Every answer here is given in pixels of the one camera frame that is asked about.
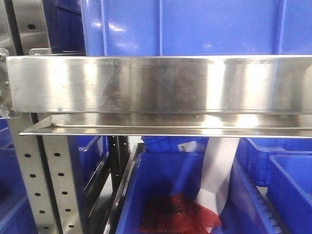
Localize white paper strip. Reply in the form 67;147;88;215
196;137;240;215

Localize perforated steel shelf upright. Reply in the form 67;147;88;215
0;0;89;234

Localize blue bin with red bags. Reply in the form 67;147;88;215
116;153;282;234

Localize blue bin middle left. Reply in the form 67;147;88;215
78;136;108;185

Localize red mesh bags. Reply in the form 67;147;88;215
138;193;222;234

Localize blue bin lower right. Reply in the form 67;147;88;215
236;138;312;234

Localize black perforated rear upright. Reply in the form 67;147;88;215
107;136;130;191

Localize blue bin behind centre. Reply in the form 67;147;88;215
141;136;209;153

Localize blue plastic tray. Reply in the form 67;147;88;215
81;0;312;56

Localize blue bin lower left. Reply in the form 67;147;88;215
0;118;37;234

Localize stainless steel shelf rail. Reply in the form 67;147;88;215
6;55;312;138

